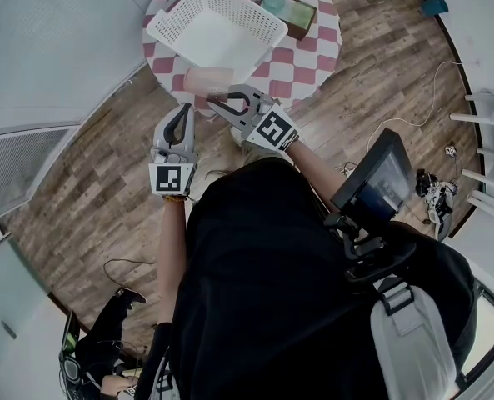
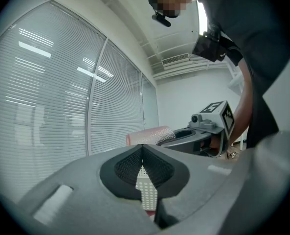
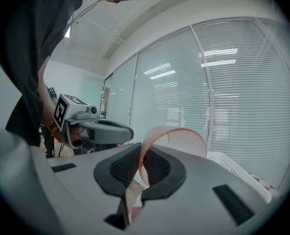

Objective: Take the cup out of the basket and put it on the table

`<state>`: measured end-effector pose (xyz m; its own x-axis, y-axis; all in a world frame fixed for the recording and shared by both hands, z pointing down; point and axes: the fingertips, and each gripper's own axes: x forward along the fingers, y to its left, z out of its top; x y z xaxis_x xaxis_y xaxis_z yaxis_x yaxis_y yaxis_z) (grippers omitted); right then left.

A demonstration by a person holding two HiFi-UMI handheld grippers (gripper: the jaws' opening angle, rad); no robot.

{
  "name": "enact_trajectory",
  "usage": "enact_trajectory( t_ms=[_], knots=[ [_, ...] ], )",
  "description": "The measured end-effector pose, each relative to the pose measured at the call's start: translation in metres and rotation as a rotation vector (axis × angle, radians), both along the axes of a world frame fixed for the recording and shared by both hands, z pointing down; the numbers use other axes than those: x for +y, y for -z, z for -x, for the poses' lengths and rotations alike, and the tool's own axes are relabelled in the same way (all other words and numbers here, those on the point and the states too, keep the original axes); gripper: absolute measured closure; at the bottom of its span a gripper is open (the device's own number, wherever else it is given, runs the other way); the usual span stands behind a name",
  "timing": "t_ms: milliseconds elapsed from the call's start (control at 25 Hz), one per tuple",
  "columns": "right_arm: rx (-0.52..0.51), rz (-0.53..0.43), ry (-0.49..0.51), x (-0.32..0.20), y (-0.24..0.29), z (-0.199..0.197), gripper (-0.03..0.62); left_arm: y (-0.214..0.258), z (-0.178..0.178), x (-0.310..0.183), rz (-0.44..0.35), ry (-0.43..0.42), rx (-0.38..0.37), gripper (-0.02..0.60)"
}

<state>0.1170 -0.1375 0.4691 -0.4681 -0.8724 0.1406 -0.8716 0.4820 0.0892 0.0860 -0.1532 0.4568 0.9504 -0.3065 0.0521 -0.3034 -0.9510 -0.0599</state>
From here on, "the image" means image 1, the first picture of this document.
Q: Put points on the white shelf unit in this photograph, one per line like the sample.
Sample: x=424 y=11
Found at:
x=492 y=140

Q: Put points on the person's right forearm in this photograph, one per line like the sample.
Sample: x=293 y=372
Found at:
x=317 y=173

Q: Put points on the dark wooden tray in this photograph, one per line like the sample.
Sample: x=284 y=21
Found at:
x=300 y=31

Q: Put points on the small printed cube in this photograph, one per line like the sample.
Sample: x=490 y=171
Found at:
x=450 y=150

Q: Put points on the teal bowl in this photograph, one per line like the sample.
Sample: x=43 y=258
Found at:
x=273 y=2

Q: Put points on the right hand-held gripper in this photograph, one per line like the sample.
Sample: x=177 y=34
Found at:
x=273 y=129

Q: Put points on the black chest-mounted monitor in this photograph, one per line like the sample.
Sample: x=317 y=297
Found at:
x=371 y=181

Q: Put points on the white perforated plastic basket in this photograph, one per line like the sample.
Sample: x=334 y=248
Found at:
x=213 y=40

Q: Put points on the person's khaki trousers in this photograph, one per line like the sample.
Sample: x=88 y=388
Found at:
x=267 y=154

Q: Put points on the person's right beige shoe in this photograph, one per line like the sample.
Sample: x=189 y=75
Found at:
x=236 y=133

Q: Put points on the person's left forearm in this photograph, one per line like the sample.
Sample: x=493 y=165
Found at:
x=171 y=256

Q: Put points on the light green bowl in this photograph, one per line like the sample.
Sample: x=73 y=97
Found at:
x=300 y=13

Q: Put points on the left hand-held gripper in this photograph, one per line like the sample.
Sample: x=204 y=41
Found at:
x=171 y=179

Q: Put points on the person's black shirt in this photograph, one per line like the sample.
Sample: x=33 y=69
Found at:
x=271 y=286

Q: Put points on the teal waste bin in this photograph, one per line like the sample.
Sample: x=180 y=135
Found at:
x=435 y=5

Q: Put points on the pink translucent cup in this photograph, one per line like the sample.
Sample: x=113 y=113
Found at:
x=207 y=79

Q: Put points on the unused white gripper device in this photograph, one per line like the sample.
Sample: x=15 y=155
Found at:
x=438 y=202

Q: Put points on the round table with checkered cloth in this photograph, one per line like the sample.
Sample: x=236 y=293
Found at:
x=305 y=69

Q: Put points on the white power strip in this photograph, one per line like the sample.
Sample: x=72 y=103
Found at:
x=346 y=169

